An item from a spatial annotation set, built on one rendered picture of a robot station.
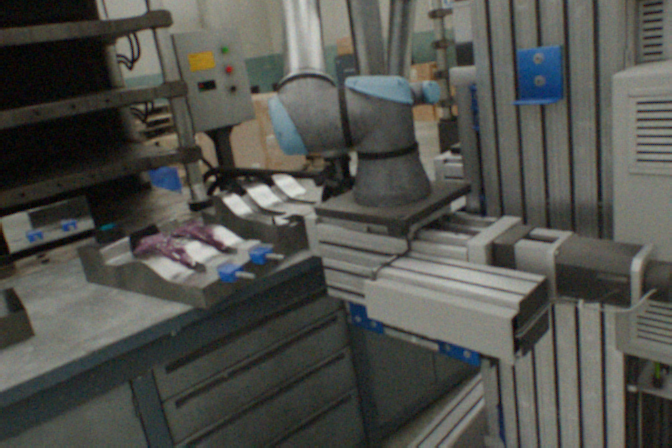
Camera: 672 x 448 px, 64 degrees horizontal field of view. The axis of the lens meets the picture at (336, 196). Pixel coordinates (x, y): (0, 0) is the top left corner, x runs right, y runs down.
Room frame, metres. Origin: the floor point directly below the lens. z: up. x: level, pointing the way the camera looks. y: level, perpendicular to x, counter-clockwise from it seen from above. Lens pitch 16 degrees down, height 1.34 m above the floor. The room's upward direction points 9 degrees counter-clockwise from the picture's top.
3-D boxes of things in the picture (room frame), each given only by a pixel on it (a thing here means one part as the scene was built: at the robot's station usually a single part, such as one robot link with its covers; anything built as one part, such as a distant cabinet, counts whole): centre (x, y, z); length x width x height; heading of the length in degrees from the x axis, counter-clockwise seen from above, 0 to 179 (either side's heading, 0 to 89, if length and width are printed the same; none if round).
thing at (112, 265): (1.40, 0.46, 0.86); 0.50 x 0.26 x 0.11; 53
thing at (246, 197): (1.66, 0.22, 0.92); 0.35 x 0.16 x 0.09; 36
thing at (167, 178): (5.18, 1.81, 0.32); 0.60 x 0.41 x 0.22; 54
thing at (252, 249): (1.28, 0.20, 0.86); 0.13 x 0.05 x 0.05; 53
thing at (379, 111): (1.02, -0.10, 1.20); 0.13 x 0.12 x 0.14; 85
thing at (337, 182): (1.45, -0.02, 0.99); 0.09 x 0.08 x 0.12; 29
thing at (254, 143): (5.91, 0.91, 0.47); 1.22 x 0.80 x 0.94; 52
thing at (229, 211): (1.68, 0.22, 0.87); 0.50 x 0.26 x 0.14; 36
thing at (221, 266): (1.20, 0.27, 0.86); 0.13 x 0.05 x 0.05; 53
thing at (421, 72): (8.15, -1.75, 0.42); 0.86 x 0.33 x 0.83; 48
